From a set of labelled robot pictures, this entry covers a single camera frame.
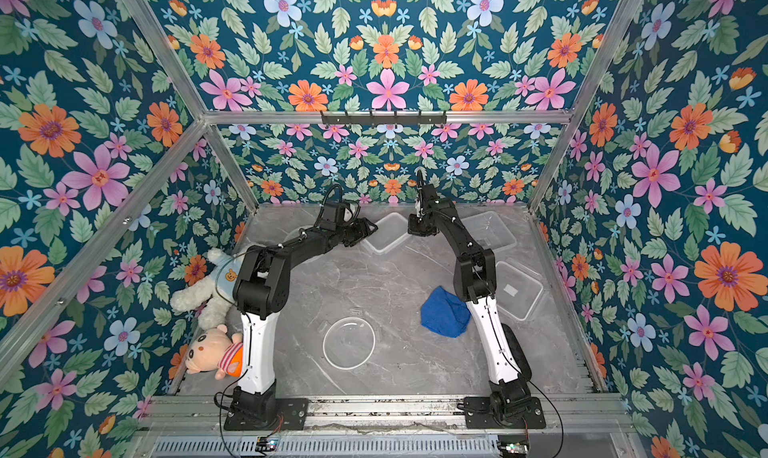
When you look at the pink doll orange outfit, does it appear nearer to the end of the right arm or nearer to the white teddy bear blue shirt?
the white teddy bear blue shirt

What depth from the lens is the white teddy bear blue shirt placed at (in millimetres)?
856

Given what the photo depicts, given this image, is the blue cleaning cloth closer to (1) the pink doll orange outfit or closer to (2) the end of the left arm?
(2) the end of the left arm

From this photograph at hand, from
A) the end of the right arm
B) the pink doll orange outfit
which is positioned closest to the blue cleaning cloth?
the end of the right arm

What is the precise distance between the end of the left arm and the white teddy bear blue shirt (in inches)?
13.3

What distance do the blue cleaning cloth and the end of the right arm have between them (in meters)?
0.22

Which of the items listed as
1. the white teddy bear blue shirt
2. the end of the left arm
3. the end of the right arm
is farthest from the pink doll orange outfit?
the end of the right arm

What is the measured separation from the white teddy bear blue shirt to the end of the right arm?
1.93ft

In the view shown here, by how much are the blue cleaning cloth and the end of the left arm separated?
31 centimetres

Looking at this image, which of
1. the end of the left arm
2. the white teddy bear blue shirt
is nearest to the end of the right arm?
the end of the left arm

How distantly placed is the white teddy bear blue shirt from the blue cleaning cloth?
0.61m

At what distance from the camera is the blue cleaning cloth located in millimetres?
864

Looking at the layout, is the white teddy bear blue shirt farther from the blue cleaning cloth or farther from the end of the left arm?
the blue cleaning cloth

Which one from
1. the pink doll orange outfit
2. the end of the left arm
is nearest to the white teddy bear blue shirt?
the pink doll orange outfit

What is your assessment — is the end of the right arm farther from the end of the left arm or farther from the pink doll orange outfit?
the pink doll orange outfit
